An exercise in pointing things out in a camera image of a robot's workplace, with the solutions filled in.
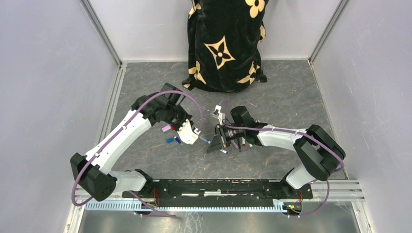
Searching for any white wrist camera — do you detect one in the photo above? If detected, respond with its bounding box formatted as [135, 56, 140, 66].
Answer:
[177, 119, 201, 145]
[211, 105, 225, 125]

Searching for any pink highlighter cap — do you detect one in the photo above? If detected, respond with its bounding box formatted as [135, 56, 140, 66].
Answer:
[162, 125, 172, 133]

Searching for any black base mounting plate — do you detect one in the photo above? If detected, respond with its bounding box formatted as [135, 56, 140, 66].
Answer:
[137, 179, 313, 207]

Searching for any black floral plush blanket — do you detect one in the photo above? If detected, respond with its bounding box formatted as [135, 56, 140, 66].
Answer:
[182, 0, 268, 93]

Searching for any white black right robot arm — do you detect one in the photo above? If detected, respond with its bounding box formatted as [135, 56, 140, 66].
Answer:
[207, 105, 345, 198]

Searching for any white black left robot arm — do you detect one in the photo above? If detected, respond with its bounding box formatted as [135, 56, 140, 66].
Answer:
[70, 83, 200, 206]

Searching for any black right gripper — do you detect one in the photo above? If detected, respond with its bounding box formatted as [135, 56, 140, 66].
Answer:
[206, 123, 245, 153]

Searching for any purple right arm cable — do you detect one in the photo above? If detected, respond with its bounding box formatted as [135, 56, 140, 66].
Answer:
[219, 99, 345, 218]

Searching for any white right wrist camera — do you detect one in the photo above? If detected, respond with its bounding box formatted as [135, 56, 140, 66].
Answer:
[211, 105, 225, 125]

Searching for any pink pen clear cap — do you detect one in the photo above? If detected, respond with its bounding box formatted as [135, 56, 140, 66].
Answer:
[231, 140, 239, 149]

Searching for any blue long nib marker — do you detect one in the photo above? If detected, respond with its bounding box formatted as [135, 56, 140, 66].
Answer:
[199, 136, 228, 154]

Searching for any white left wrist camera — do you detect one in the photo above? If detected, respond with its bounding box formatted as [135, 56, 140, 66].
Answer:
[177, 119, 201, 145]

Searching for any dark purple thin pen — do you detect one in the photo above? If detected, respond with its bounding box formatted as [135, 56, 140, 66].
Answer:
[237, 139, 242, 152]

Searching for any aluminium frame rail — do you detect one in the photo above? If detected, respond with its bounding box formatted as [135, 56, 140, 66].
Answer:
[74, 179, 365, 216]

